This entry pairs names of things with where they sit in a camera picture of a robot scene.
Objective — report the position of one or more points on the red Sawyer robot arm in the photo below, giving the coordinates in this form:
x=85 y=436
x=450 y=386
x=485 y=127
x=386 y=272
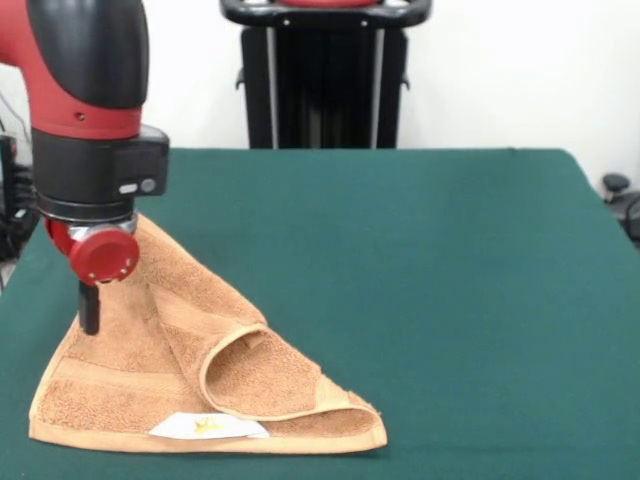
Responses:
x=85 y=90

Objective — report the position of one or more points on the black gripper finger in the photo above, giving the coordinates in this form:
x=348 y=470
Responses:
x=90 y=310

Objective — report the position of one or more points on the dark green table cloth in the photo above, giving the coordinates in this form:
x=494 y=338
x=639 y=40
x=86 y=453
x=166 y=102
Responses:
x=450 y=300

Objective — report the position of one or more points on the black equipment stack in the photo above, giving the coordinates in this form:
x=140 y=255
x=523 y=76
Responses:
x=15 y=200

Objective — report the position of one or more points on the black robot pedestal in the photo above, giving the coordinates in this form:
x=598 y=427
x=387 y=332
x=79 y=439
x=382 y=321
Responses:
x=325 y=90

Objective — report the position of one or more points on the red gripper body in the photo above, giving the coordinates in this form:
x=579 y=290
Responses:
x=102 y=257

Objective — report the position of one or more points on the orange terry towel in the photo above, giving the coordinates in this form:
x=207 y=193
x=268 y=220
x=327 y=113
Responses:
x=125 y=375

